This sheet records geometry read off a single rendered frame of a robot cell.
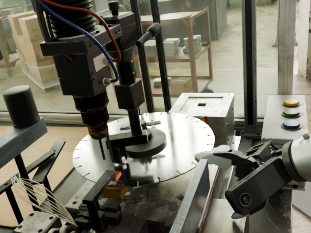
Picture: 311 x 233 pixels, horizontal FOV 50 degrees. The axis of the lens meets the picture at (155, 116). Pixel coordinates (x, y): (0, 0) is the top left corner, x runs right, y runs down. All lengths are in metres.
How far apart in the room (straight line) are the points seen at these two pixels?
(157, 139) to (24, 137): 0.29
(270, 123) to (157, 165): 0.37
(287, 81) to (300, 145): 0.57
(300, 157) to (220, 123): 0.45
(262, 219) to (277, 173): 0.27
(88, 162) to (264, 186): 0.37
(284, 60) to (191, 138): 0.46
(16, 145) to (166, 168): 0.31
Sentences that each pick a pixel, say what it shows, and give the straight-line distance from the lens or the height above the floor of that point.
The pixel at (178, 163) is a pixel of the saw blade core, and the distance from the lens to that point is 0.69.
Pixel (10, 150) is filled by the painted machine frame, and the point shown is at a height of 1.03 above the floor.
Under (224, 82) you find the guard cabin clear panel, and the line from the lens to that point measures 1.16.
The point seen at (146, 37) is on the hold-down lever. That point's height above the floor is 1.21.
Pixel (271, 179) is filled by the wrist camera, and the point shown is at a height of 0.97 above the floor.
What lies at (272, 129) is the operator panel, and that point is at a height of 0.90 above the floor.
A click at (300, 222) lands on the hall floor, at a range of 1.98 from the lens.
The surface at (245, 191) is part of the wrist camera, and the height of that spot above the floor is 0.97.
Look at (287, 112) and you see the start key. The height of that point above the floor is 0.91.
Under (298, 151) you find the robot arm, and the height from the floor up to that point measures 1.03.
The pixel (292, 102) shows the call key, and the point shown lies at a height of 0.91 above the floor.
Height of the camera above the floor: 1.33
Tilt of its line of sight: 25 degrees down
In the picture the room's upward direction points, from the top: 9 degrees counter-clockwise
